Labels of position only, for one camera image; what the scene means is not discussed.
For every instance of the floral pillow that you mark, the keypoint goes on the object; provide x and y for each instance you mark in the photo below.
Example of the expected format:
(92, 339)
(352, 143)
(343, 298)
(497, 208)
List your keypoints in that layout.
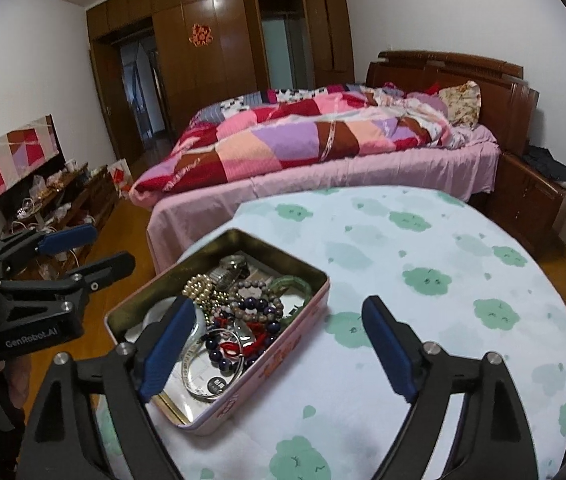
(460, 102)

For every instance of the green bangle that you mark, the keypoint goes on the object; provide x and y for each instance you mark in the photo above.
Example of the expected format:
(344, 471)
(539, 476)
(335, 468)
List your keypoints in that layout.
(293, 282)

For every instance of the pile of cabinet clutter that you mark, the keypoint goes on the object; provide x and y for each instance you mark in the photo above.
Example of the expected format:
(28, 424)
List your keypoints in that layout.
(53, 190)

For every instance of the pink tin box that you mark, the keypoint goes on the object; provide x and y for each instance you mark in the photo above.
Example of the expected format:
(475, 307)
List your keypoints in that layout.
(273, 360)

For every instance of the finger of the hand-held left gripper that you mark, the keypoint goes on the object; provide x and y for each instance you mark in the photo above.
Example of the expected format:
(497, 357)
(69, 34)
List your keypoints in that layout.
(108, 267)
(70, 238)

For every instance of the round table with green-patterned cloth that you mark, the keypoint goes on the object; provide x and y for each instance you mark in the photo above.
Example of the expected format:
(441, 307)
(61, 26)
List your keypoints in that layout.
(438, 270)

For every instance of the wooden bed headboard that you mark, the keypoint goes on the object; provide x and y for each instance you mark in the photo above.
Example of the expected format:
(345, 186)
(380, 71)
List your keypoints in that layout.
(503, 95)

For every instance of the silver bangle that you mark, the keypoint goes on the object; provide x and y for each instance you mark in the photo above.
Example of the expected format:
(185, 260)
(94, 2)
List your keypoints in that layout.
(190, 375)

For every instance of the dark clothes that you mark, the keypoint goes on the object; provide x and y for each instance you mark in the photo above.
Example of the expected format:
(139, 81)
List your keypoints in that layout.
(548, 162)

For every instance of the printed paper sheet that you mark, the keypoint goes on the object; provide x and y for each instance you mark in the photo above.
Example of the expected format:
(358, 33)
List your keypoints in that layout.
(175, 377)

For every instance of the white and red bag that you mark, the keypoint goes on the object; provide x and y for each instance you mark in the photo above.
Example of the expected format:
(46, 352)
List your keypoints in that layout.
(119, 177)

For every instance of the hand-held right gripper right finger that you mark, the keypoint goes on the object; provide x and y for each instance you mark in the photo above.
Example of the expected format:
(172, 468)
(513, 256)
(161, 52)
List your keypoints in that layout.
(388, 352)

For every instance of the patchwork cloth cover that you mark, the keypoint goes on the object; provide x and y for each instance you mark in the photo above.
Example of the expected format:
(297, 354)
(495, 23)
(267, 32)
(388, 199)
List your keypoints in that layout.
(20, 155)

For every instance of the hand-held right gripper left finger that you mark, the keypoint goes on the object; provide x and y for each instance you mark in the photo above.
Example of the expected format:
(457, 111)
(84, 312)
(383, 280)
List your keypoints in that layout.
(168, 347)

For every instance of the wooden nightstand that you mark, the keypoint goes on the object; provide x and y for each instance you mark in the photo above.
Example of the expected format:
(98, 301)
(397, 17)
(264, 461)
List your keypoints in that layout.
(533, 200)

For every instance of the red paper decoration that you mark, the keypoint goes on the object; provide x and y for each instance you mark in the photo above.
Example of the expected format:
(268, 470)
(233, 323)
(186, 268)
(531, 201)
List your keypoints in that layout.
(201, 34)

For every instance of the patchwork quilt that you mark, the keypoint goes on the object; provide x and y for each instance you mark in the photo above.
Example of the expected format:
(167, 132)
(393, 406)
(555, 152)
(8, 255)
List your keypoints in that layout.
(273, 145)

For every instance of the wooden low cabinet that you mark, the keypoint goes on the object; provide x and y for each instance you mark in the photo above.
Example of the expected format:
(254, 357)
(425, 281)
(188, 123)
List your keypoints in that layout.
(98, 195)

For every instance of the silver watch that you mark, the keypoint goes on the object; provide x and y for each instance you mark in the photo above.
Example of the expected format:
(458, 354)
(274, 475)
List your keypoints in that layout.
(225, 272)

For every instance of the bed with patchwork quilt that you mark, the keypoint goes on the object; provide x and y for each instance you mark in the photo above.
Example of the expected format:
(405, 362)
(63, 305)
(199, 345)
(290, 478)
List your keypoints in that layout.
(313, 180)

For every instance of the brown wooden wardrobe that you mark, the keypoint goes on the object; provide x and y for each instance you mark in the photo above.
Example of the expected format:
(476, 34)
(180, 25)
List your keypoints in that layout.
(213, 85)

